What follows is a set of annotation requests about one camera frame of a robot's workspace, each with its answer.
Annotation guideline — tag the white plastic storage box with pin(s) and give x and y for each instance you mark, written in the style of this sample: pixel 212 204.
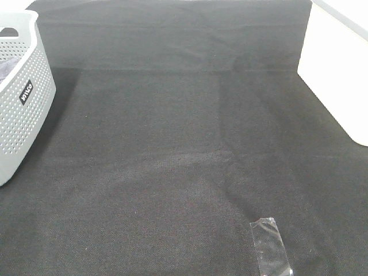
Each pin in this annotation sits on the white plastic storage box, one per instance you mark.
pixel 333 62

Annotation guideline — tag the grey perforated laundry basket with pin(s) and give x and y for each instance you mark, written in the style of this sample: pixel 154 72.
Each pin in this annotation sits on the grey perforated laundry basket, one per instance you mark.
pixel 27 92

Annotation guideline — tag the grey cloth in basket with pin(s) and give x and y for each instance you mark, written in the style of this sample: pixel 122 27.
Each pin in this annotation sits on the grey cloth in basket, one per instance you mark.
pixel 6 66

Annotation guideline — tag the clear tape strip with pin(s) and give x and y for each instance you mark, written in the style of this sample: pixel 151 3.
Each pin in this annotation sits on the clear tape strip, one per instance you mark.
pixel 269 248

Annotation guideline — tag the black table cloth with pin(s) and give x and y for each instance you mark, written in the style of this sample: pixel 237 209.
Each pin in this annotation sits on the black table cloth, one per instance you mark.
pixel 175 125

